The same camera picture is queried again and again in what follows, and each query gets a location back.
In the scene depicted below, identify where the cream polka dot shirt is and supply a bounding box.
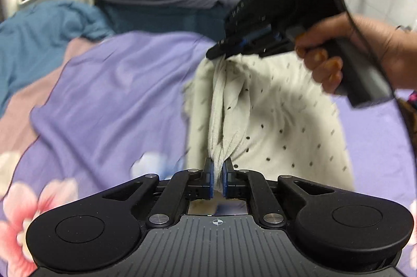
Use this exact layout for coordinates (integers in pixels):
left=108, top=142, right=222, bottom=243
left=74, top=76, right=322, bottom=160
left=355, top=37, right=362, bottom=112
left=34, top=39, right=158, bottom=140
left=184, top=52, right=354, bottom=190

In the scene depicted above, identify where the brown garment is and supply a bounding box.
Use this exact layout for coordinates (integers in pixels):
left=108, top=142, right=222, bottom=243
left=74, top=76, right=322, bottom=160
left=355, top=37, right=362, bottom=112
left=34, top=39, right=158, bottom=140
left=397, top=98, right=416, bottom=155

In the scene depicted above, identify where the person's right hand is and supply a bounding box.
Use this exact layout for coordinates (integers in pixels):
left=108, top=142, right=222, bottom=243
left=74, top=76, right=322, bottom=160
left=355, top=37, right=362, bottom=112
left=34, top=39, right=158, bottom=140
left=295, top=14, right=416, bottom=94

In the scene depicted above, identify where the dark teal bed cover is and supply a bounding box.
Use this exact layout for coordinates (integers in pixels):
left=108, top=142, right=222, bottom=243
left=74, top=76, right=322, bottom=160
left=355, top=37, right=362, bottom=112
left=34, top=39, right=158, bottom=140
left=97, top=2, right=228, bottom=41

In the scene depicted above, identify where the blue blanket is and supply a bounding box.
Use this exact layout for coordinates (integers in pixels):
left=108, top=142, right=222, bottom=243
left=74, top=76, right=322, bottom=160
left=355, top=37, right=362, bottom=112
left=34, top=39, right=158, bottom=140
left=1, top=0, right=128, bottom=111

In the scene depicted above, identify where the purple floral bed sheet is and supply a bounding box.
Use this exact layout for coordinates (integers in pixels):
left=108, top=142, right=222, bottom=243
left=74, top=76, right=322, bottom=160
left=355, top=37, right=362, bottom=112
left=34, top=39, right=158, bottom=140
left=1, top=32, right=416, bottom=276

